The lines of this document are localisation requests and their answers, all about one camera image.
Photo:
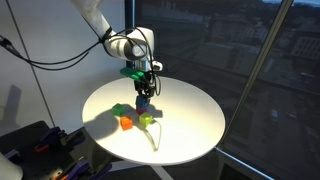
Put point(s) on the dark vertical window frame post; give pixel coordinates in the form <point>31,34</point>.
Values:
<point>130,16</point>

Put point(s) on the light blue window sill strip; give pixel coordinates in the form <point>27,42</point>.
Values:
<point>243,163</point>

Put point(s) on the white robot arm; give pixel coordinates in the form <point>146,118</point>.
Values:
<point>126,46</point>

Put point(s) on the orange red block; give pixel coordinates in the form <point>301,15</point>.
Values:
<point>126,123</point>

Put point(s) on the yellow green block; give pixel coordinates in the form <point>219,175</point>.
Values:
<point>145,119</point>

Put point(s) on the blue block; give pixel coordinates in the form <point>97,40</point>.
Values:
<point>141,102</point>

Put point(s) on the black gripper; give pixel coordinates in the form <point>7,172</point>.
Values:
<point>145,84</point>

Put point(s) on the white rounded object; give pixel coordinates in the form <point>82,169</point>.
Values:
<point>9,168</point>

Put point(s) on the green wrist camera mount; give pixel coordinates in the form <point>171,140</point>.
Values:
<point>132,73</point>

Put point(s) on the white table leg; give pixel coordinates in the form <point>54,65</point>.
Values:
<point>162,172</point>

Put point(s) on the black perforated board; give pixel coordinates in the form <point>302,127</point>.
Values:
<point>36,160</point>

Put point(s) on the slanted metal window frame bar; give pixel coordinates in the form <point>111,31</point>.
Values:
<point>256,66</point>

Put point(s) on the black clamp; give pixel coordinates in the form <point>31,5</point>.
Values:
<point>74,138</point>

